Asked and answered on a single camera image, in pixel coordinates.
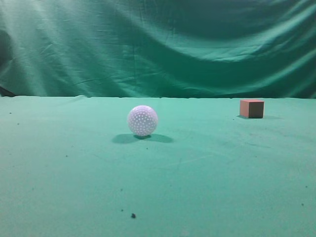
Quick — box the red cube block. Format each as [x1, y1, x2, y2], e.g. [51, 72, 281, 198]
[239, 99, 264, 119]

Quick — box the green backdrop cloth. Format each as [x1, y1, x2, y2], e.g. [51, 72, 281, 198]
[0, 0, 316, 99]

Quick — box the white dimpled golf ball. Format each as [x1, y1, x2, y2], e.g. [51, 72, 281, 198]
[127, 105, 158, 137]

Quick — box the green table cloth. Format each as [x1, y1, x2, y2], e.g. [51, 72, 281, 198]
[0, 96, 316, 237]

